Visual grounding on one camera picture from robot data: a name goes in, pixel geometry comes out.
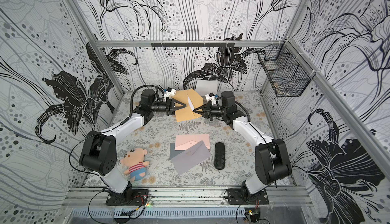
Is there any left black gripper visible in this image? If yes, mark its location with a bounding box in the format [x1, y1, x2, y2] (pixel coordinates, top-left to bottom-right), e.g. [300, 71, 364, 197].
[148, 96, 184, 115]

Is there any white letter paper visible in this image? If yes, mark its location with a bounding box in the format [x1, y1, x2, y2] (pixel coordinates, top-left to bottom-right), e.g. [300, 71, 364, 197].
[187, 96, 195, 111]

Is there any tan kraft envelope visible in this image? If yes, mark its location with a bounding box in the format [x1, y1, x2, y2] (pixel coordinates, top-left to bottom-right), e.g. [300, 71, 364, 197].
[173, 89, 204, 122]

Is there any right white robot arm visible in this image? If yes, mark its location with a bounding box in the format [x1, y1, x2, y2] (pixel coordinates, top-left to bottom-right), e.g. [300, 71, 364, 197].
[193, 91, 293, 198]

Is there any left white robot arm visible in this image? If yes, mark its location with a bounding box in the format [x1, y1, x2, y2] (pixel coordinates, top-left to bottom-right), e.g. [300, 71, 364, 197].
[79, 85, 186, 194]

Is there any pink envelope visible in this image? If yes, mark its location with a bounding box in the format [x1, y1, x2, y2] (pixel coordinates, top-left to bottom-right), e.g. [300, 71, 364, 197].
[175, 134, 210, 151]

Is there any dark grey envelope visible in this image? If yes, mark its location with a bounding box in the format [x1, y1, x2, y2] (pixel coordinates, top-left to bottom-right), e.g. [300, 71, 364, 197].
[169, 143, 177, 159]

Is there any white mini drawer box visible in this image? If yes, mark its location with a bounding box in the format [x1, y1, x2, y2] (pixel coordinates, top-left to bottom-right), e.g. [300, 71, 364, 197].
[195, 80, 218, 96]

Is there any black remote control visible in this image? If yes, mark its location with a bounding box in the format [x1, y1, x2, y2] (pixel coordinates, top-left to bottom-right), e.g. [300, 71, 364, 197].
[214, 142, 225, 170]

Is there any pig plush toy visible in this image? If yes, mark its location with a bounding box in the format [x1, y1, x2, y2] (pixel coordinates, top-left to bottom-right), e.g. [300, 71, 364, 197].
[120, 148, 150, 183]

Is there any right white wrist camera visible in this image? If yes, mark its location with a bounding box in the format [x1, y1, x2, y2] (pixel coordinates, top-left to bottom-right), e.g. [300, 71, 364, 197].
[205, 93, 218, 105]

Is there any black wall bar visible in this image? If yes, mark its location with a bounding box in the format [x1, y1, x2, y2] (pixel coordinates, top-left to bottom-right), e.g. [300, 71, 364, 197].
[151, 42, 236, 48]

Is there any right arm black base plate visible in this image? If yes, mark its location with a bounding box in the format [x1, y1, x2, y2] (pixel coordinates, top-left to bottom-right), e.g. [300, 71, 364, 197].
[223, 188, 269, 205]

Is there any black wire basket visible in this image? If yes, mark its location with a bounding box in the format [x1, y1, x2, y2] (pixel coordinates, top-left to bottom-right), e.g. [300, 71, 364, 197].
[257, 43, 311, 98]

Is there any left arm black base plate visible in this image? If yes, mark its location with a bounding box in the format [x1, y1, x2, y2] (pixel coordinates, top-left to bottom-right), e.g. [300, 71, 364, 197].
[106, 189, 149, 206]

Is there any white slotted cable duct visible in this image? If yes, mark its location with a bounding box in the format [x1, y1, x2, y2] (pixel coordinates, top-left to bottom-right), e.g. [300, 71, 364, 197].
[71, 207, 245, 219]

